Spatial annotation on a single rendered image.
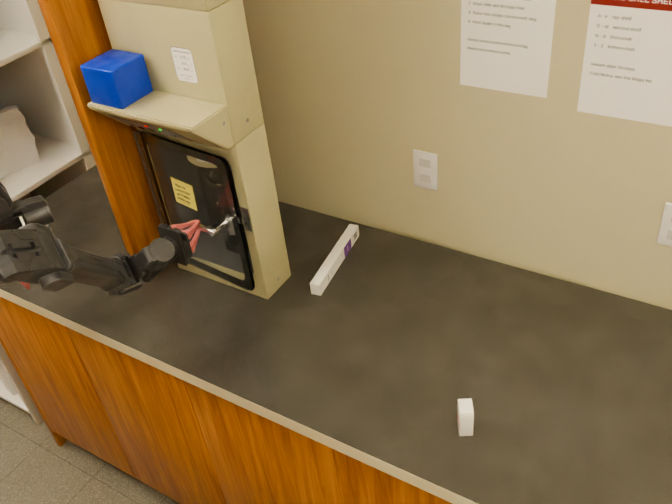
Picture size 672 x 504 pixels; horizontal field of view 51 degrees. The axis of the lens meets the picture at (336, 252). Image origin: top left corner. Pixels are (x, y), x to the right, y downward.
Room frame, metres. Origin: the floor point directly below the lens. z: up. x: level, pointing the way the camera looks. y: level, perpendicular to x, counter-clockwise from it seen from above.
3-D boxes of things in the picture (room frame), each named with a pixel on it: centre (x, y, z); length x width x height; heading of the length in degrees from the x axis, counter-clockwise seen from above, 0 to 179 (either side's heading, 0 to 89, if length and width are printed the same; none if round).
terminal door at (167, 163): (1.48, 0.34, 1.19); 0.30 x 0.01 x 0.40; 49
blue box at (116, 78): (1.50, 0.44, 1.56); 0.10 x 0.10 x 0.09; 54
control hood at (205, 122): (1.45, 0.36, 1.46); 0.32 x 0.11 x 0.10; 54
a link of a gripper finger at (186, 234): (1.38, 0.35, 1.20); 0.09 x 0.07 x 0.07; 144
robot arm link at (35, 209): (1.42, 0.73, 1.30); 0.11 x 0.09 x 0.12; 118
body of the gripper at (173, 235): (1.32, 0.39, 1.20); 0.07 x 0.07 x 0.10; 54
